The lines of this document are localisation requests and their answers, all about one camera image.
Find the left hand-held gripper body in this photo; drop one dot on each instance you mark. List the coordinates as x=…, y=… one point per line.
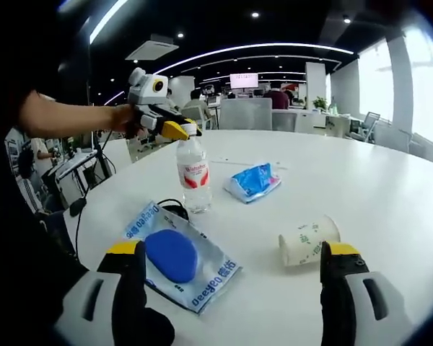
x=144, y=90

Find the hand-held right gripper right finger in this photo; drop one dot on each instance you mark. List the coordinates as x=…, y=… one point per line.
x=339, y=299

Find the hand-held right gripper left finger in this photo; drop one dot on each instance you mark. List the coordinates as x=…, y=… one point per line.
x=126, y=288

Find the clear water bottle red label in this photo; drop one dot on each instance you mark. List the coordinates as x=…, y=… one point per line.
x=195, y=173

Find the blue pad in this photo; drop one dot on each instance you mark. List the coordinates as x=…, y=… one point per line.
x=180, y=259

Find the white paper cup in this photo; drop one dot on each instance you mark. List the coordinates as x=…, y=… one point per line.
x=306, y=241

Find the blue tissue packet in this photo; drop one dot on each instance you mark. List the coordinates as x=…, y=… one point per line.
x=252, y=182

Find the white tabletop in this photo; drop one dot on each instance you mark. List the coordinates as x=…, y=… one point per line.
x=310, y=202

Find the person's left hand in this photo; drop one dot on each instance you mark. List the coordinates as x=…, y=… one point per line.
x=124, y=119

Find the ceiling air conditioner unit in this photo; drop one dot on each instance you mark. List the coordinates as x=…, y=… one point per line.
x=151, y=48

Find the white socket strip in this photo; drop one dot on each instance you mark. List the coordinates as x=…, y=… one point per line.
x=238, y=160

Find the grey mesh office chair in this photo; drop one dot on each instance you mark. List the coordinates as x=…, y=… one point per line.
x=245, y=115

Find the white side desk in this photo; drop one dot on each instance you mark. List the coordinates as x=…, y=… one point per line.
x=75, y=166

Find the green potted plant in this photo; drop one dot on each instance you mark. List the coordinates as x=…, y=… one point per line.
x=320, y=103

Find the large window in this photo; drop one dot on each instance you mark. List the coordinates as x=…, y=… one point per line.
x=429, y=90

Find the white frame chair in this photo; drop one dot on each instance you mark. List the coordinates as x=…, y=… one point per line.
x=202, y=119

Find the wall screen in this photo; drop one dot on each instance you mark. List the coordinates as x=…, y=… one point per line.
x=244, y=80

